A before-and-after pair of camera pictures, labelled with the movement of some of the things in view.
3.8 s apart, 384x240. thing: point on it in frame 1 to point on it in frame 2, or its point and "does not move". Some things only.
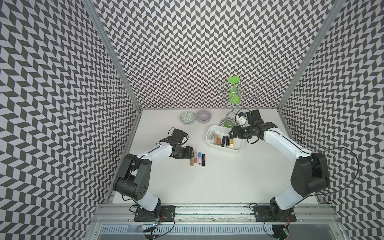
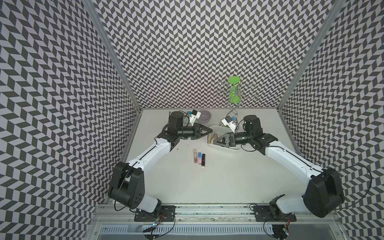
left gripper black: [188, 154] to [197, 133]
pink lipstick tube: [195, 155] does not move
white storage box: [218, 136] does not move
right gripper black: [236, 132] to [229, 140]
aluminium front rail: [123, 214] does not move
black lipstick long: [203, 160] does not move
